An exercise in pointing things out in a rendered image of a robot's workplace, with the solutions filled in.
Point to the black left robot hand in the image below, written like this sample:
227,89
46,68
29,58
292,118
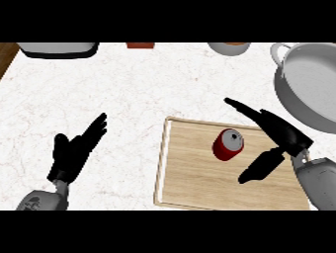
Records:
73,151

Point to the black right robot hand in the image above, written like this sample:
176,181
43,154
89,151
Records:
279,130

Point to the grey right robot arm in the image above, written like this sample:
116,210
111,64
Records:
321,181

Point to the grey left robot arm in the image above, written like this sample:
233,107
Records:
46,197

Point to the red can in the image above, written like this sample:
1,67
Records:
228,144

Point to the grey metal pot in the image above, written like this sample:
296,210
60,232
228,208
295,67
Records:
318,89

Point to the pale wooden tray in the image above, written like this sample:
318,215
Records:
224,171

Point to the grey bowl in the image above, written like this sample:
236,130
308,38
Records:
230,48

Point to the red-brown block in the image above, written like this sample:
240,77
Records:
140,45

